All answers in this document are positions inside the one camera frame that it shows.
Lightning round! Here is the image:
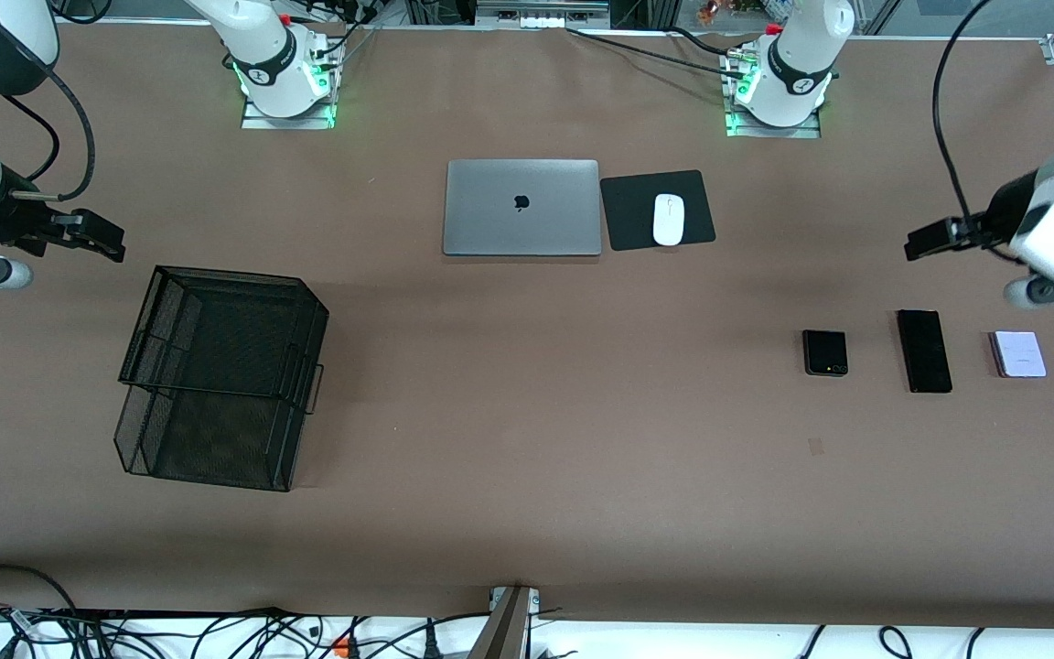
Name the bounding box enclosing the lavender flip phone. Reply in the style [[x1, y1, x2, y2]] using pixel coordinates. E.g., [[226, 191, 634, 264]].
[[989, 331, 1048, 379]]

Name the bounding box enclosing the long black table cable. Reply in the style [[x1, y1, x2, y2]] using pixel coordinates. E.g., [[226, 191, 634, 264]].
[[566, 27, 746, 76]]

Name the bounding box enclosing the black mouse pad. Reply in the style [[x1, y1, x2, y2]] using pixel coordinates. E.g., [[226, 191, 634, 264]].
[[600, 169, 717, 252]]

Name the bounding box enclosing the white computer mouse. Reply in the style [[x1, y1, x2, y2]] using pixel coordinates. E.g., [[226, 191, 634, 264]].
[[653, 193, 685, 246]]

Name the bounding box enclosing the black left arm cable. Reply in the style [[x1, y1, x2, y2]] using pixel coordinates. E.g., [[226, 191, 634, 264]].
[[932, 0, 1031, 266]]

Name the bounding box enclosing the thick black cable loop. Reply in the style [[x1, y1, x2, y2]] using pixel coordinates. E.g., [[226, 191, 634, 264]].
[[0, 564, 80, 614]]

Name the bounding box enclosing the black two-tier mesh tray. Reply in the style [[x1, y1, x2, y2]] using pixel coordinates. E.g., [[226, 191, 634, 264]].
[[113, 265, 329, 493]]

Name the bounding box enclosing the silver closed laptop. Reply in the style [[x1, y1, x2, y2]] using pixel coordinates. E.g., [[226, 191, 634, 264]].
[[443, 159, 602, 257]]

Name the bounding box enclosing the small black flip phone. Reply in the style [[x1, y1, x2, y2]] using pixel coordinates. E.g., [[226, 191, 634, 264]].
[[802, 329, 849, 377]]

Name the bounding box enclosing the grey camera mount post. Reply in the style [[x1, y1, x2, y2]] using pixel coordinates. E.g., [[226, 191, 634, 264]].
[[468, 586, 542, 659]]

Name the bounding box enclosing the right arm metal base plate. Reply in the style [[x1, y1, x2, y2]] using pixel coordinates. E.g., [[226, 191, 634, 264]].
[[242, 41, 338, 130]]

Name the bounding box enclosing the silver power strip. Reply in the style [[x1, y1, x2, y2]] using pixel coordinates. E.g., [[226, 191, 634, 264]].
[[477, 0, 610, 28]]

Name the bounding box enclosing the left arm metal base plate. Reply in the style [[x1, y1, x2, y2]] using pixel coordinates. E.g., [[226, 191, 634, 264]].
[[724, 46, 823, 140]]

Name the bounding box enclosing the long black smartphone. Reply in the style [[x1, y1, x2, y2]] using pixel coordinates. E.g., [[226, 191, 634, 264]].
[[897, 309, 953, 394]]

